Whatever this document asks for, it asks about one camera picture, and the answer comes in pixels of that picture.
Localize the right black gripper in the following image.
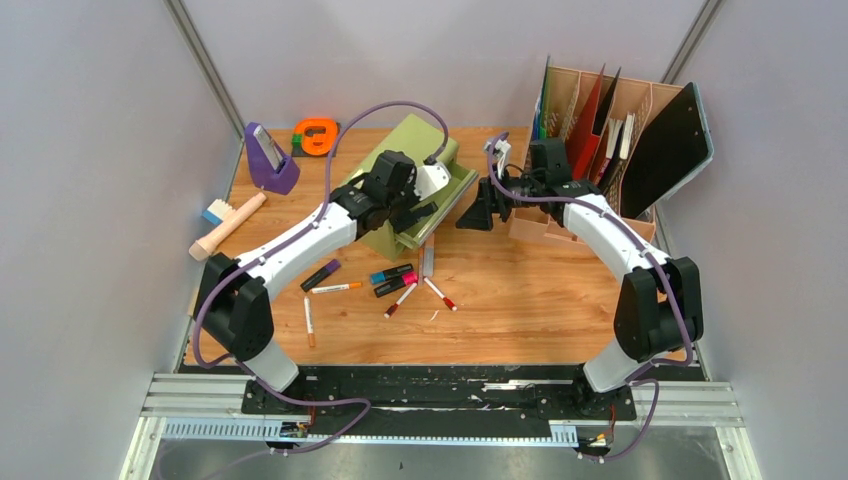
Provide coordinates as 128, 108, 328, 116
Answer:
456, 164, 544, 231

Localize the green drawer cabinet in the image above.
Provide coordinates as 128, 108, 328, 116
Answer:
347, 114, 478, 260

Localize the red folder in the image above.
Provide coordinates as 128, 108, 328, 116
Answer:
565, 67, 621, 180

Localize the purple Roald Dahl book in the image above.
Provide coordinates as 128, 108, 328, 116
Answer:
587, 118, 623, 185

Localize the black Moon and Sixpence book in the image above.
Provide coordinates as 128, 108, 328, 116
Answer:
595, 112, 636, 194

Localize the black notebook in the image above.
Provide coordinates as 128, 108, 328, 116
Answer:
619, 82, 714, 218

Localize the clipboard with white papers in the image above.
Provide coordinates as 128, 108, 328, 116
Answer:
660, 82, 715, 200

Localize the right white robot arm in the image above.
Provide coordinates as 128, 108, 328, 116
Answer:
456, 135, 704, 418

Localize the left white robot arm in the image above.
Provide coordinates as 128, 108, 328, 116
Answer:
193, 150, 451, 413

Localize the thin clear orange pen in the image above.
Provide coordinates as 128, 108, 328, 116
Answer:
416, 246, 425, 284

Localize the pink highlighter marker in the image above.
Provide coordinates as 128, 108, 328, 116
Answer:
373, 271, 418, 298

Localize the blue capped black marker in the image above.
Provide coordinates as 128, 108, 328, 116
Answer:
369, 263, 414, 285

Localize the red white pen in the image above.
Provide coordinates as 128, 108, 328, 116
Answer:
423, 276, 458, 311
383, 282, 418, 319

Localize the purple capped black marker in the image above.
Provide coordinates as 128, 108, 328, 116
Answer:
300, 259, 341, 292

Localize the orange tipped pen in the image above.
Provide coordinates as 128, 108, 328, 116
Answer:
303, 297, 316, 348
309, 282, 363, 294

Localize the blue folder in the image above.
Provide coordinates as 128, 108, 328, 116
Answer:
529, 96, 542, 143

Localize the green folder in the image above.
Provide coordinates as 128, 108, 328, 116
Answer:
537, 54, 551, 140

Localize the orange tape dispenser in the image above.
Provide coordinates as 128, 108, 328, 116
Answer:
291, 117, 340, 157

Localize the purple phone stand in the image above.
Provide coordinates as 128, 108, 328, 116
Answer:
244, 122, 300, 195

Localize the grey phone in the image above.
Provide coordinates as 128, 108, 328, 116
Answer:
253, 124, 283, 171

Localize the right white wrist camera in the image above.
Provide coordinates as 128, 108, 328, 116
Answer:
484, 137, 511, 178

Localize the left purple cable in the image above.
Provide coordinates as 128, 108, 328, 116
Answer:
192, 101, 449, 458

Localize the purple cable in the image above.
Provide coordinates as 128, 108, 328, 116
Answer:
486, 132, 696, 463
192, 101, 449, 458

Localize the black mounting base plate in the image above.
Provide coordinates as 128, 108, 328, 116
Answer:
241, 364, 636, 438

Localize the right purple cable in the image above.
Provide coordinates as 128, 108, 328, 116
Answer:
486, 132, 696, 463

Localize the aluminium frame rail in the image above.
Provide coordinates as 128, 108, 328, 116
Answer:
121, 365, 761, 479

